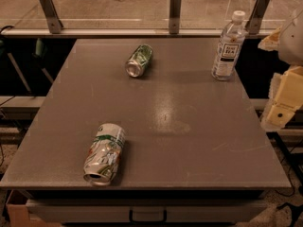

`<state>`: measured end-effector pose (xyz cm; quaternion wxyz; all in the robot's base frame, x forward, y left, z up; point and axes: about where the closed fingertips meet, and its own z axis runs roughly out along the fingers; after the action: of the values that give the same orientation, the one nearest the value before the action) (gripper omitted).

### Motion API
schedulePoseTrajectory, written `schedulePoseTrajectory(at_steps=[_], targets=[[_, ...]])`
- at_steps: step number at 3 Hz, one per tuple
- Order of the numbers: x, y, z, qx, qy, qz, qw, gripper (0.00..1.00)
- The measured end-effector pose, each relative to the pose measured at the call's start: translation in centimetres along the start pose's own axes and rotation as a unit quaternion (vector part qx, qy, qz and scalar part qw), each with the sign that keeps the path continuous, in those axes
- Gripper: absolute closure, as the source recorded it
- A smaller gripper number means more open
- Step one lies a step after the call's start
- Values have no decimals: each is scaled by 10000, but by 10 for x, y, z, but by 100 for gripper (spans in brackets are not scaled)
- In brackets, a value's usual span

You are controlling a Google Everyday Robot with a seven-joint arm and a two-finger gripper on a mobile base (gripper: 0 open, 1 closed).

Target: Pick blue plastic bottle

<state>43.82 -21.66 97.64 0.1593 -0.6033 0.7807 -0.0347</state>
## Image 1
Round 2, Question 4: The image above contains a cardboard box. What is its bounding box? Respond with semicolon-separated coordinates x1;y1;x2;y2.
6;190;62;227

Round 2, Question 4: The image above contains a left metal bracket post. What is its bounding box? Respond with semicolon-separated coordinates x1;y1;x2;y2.
39;0;63;34

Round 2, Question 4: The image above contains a white drawer with handle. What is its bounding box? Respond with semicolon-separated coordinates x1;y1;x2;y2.
26;200;267;224

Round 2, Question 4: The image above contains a metal bracket post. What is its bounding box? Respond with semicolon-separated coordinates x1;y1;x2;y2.
245;0;271;35
169;0;182;34
39;0;63;34

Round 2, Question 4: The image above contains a right metal bracket post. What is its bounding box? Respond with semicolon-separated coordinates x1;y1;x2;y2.
245;0;271;35

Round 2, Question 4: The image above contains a green crushed soda can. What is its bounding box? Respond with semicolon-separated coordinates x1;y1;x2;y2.
125;44;153;78

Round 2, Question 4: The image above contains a clear plastic tea bottle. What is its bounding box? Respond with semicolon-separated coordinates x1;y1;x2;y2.
211;10;246;81

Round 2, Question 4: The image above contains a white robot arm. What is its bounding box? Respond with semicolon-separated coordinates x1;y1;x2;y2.
258;6;303;131

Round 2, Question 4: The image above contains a middle metal bracket post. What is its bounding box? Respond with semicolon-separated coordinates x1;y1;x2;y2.
169;0;182;34

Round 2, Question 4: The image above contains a white green crushed can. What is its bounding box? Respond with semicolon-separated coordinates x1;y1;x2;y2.
83;123;125;186

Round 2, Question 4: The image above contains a glass barrier panel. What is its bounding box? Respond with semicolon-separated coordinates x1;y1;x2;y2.
0;0;303;30

